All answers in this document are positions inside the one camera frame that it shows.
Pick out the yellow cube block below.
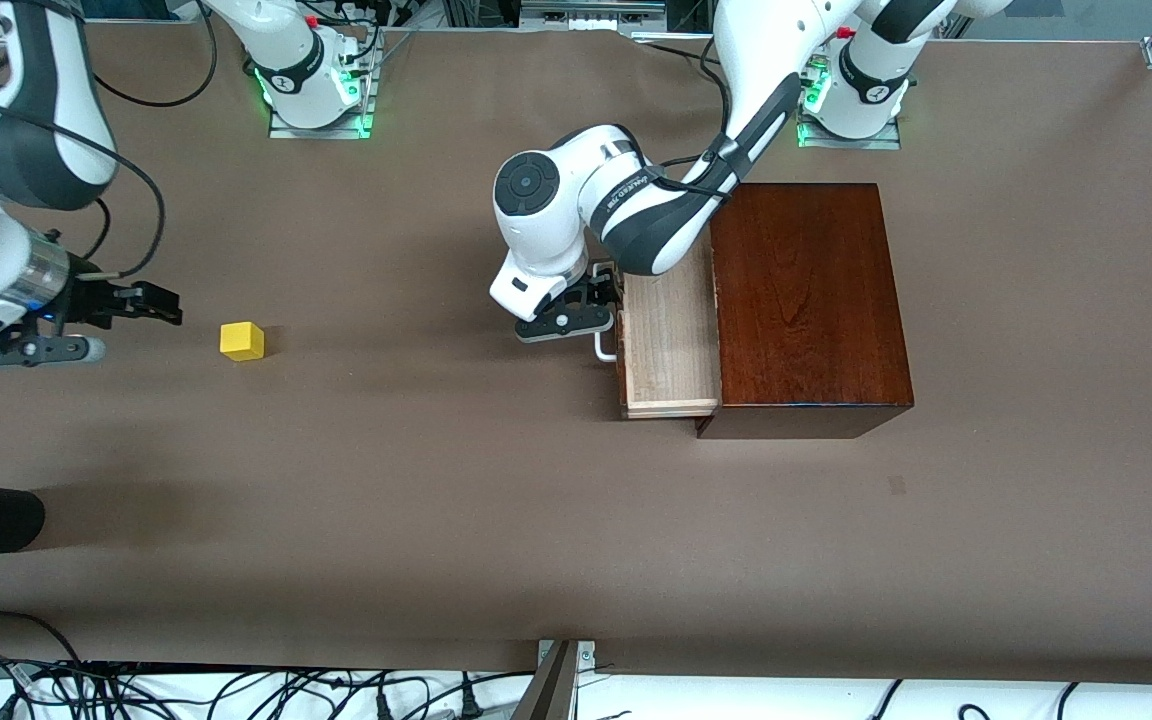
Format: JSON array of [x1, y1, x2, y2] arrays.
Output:
[[219, 321, 266, 363]]

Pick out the dark brown wooden box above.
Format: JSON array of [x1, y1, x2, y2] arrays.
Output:
[[696, 182, 916, 441]]

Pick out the thin short black cable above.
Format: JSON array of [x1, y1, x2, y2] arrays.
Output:
[[84, 194, 114, 263]]

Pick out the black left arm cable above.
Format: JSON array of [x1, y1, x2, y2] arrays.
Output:
[[651, 35, 743, 197]]

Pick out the long looping black cable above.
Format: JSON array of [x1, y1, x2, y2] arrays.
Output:
[[91, 0, 213, 110]]

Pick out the black cable to base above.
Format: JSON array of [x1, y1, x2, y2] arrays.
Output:
[[634, 36, 719, 69]]

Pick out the grey metal rail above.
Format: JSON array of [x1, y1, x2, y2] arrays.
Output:
[[519, 0, 669, 31]]

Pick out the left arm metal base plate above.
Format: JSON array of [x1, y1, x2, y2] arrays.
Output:
[[796, 115, 903, 151]]

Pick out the silver bracket with grey beam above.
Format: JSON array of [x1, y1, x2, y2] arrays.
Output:
[[510, 639, 598, 720]]

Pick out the tangled black cables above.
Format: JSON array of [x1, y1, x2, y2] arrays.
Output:
[[0, 652, 537, 720]]

